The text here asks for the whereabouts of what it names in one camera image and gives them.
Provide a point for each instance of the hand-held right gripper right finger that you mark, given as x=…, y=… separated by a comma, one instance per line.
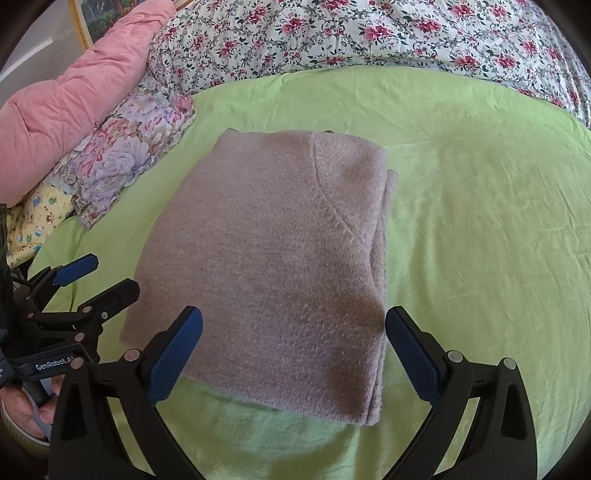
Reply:
x=415, y=355

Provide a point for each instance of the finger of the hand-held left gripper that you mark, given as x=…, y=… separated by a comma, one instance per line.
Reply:
x=111, y=295
x=76, y=270

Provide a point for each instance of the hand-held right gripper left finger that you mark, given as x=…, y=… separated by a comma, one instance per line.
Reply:
x=175, y=350

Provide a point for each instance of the beige knit sweater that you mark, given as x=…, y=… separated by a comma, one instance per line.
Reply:
x=268, y=277

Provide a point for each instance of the person's left hand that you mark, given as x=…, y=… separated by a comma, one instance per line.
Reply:
x=27, y=410

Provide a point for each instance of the yellow cartoon print cloth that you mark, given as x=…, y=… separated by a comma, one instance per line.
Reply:
x=41, y=212

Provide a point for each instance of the pastel floral pillow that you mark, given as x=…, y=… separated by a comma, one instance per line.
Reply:
x=124, y=152

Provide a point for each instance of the green bed sheet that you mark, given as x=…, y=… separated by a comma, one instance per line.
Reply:
x=485, y=230

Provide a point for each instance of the pink quilt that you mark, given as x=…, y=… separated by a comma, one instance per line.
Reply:
x=69, y=106

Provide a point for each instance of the framed landscape painting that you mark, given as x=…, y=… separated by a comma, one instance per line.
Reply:
x=115, y=18

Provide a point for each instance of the white red-flowered quilt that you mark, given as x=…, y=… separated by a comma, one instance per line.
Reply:
x=369, y=32

